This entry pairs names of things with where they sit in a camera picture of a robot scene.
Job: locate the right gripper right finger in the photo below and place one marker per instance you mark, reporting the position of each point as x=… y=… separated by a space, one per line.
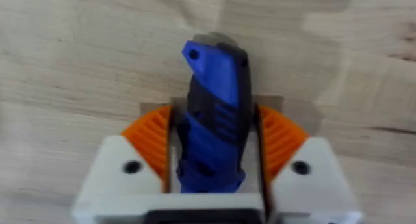
x=302 y=172

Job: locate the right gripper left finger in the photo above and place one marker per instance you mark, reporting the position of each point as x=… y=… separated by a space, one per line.
x=130 y=167

